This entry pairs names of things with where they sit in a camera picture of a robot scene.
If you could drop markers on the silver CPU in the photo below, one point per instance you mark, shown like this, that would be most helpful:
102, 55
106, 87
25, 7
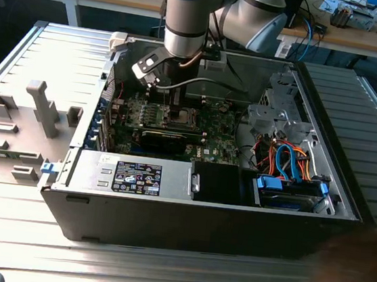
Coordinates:
187, 117

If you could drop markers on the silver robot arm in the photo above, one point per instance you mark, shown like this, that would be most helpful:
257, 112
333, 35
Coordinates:
186, 11

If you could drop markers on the metal CPU socket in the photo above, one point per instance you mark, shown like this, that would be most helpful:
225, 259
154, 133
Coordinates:
166, 123

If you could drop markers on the beige case latch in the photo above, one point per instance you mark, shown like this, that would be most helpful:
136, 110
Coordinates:
118, 41

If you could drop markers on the black graphics card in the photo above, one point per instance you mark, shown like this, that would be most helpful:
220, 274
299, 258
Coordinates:
163, 141

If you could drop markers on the green motherboard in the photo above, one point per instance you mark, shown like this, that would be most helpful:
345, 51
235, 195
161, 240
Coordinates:
221, 151

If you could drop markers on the grey metal disk bay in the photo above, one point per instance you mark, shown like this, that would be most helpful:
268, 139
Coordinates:
262, 117

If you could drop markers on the perforated metal drive cage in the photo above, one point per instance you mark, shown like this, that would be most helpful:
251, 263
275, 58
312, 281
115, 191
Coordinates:
280, 81

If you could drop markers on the grey power supply unit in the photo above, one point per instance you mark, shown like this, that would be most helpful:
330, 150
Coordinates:
96, 171

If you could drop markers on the blue case latch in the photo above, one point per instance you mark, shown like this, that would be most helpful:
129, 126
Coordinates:
48, 168

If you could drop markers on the black PC case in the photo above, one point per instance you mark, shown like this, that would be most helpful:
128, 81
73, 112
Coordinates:
182, 228

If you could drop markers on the grey parts rack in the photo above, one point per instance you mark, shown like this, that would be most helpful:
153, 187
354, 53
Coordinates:
20, 149

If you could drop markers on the hard disk in blue carrier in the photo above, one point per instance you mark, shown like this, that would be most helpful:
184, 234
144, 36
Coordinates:
284, 199

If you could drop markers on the black finned heatsink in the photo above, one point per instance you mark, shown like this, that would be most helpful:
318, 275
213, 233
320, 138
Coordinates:
340, 17

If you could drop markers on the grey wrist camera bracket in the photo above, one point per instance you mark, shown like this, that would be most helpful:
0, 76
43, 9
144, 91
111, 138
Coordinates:
146, 64

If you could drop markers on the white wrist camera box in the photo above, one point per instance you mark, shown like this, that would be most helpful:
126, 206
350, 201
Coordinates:
215, 66

